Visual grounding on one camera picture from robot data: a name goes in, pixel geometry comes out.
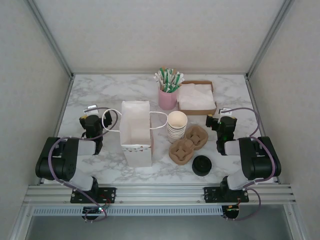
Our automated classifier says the grey slotted cable duct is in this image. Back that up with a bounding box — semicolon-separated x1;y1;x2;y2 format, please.
32;205;224;217

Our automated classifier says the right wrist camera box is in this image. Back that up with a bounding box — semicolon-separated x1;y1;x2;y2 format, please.
218;106;235;116

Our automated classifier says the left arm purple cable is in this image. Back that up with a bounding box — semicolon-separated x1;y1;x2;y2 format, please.
48;106;119;224

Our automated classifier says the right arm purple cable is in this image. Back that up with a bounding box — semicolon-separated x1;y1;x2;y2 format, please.
226;106;282;222

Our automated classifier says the aluminium table edge strip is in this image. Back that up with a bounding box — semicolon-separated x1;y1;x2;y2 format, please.
37;74;76;186
245;74;281;186

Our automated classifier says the white paper carry bag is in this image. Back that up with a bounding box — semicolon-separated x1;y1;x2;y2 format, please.
101;99;169;168

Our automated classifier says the stack of paper cups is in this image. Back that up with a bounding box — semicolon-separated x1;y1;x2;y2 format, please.
167;111;188;146

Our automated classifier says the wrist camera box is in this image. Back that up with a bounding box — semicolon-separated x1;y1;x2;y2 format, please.
83;104;99;114
218;106;235;116

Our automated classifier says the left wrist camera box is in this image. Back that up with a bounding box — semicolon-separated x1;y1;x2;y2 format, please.
83;104;99;114

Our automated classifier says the aluminium frame post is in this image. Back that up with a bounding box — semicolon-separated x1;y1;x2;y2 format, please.
24;0;75;80
245;0;296;80

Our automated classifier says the pink straw holder cup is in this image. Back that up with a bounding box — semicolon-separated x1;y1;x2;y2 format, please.
157;87;178;111

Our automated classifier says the paper wrapped straw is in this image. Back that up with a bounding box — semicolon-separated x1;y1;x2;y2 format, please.
176;72;186;92
159;66;169;91
164;67;173;91
170;67;176;93
173;71;181;93
153;72;166;91

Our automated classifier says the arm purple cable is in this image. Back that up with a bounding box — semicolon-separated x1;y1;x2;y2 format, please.
48;106;119;224
226;106;282;222

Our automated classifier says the brown cardboard napkin tray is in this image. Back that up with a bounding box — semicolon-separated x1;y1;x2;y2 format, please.
176;80;218;116

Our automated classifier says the small electronics board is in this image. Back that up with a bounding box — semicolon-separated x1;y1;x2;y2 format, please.
83;206;105;216
223;204;240;216

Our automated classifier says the brown pulp cup carrier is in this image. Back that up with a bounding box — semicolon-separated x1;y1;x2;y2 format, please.
168;124;209;166
168;126;209;167

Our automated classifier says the stack of black cup lids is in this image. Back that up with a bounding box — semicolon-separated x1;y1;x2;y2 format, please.
191;154;213;177

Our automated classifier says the aluminium mounting rail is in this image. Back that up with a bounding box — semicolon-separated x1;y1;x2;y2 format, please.
23;184;297;205

